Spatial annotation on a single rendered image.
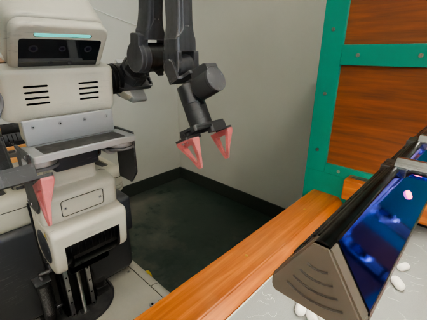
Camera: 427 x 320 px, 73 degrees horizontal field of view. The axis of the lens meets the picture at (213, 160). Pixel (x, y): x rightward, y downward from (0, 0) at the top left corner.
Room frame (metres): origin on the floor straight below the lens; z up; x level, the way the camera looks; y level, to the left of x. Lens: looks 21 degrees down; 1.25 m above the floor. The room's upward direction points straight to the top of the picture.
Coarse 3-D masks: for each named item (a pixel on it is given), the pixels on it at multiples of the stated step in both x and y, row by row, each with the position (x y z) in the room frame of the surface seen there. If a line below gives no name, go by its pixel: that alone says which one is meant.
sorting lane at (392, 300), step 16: (416, 240) 0.69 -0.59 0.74; (416, 256) 0.62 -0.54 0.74; (400, 272) 0.56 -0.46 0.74; (416, 272) 0.56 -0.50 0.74; (272, 288) 0.51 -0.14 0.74; (416, 288) 0.51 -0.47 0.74; (256, 304) 0.47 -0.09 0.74; (272, 304) 0.47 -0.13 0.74; (288, 304) 0.47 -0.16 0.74; (384, 304) 0.47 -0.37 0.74; (400, 304) 0.47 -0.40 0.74; (416, 304) 0.47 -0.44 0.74
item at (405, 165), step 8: (424, 136) 0.45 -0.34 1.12; (408, 144) 0.46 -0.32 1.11; (424, 144) 0.44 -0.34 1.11; (392, 160) 0.36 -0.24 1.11; (400, 160) 0.34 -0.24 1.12; (408, 160) 0.34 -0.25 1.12; (416, 160) 0.34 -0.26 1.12; (384, 168) 0.34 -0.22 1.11; (400, 168) 0.33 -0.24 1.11; (408, 168) 0.33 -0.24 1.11; (416, 168) 0.33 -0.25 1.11; (424, 168) 0.32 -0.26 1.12; (408, 176) 0.33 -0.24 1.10; (416, 176) 0.33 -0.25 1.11; (424, 176) 0.32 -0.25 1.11
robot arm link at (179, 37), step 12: (168, 0) 0.73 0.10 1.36; (180, 0) 0.72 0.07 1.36; (168, 12) 0.73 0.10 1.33; (180, 12) 0.72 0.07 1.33; (192, 12) 0.75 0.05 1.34; (168, 24) 0.73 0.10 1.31; (180, 24) 0.72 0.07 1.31; (192, 24) 0.74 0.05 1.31; (168, 36) 0.73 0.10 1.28; (180, 36) 0.71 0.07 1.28; (192, 36) 0.74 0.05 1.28; (168, 48) 0.73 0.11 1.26; (180, 48) 0.71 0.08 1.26; (192, 48) 0.74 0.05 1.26; (180, 60) 0.71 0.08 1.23; (192, 60) 0.74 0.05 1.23; (180, 72) 0.71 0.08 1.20
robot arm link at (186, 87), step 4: (188, 80) 0.70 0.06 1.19; (184, 84) 0.70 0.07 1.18; (188, 84) 0.70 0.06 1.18; (180, 88) 0.71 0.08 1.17; (184, 88) 0.70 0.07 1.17; (188, 88) 0.70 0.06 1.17; (180, 92) 0.71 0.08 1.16; (184, 92) 0.70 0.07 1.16; (188, 92) 0.70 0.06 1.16; (192, 92) 0.70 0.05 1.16; (180, 96) 0.71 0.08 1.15; (184, 96) 0.70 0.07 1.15; (188, 96) 0.69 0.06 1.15; (192, 96) 0.69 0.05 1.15; (184, 100) 0.70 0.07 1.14; (188, 100) 0.69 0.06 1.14; (192, 100) 0.69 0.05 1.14; (196, 100) 0.69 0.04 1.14; (200, 100) 0.71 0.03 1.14; (204, 100) 0.72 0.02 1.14; (184, 104) 0.70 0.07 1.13; (200, 104) 0.70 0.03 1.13
